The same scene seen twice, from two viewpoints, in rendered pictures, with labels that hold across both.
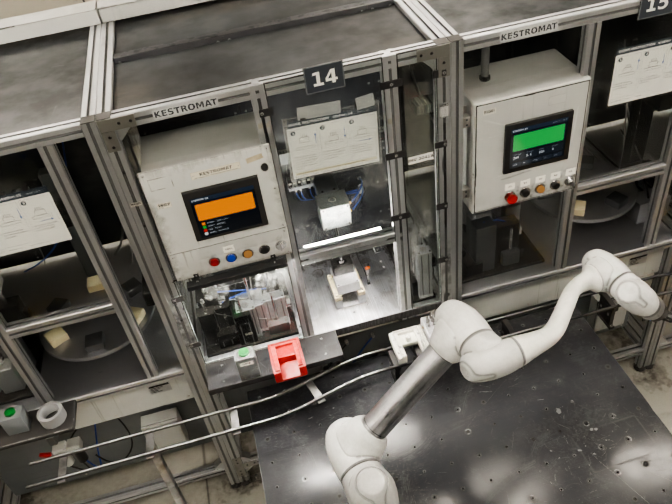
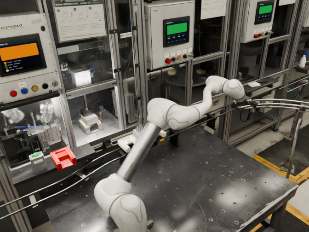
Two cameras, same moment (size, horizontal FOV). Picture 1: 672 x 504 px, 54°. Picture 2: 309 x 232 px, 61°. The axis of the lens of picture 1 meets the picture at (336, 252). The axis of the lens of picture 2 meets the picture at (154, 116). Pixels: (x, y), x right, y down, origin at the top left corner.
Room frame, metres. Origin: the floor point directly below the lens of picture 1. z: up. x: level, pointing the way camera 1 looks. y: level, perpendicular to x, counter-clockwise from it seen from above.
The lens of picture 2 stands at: (0.17, 0.30, 2.02)
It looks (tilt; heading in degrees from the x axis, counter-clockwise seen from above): 29 degrees down; 335
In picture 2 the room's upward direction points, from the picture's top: 2 degrees counter-clockwise
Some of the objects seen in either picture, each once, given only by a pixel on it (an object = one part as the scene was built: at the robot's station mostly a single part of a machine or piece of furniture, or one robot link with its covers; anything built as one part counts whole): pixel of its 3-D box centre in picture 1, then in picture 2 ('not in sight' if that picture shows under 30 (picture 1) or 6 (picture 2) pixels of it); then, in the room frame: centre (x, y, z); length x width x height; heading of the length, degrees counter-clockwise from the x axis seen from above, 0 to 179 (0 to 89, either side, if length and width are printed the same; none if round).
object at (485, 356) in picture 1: (487, 360); (181, 118); (1.32, -0.42, 1.25); 0.18 x 0.14 x 0.13; 107
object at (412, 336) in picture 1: (437, 340); (142, 141); (1.78, -0.35, 0.84); 0.36 x 0.14 x 0.10; 98
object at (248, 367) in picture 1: (246, 360); (37, 161); (1.71, 0.41, 0.97); 0.08 x 0.08 x 0.12; 8
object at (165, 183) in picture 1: (217, 197); (12, 56); (1.92, 0.38, 1.60); 0.42 x 0.29 x 0.46; 98
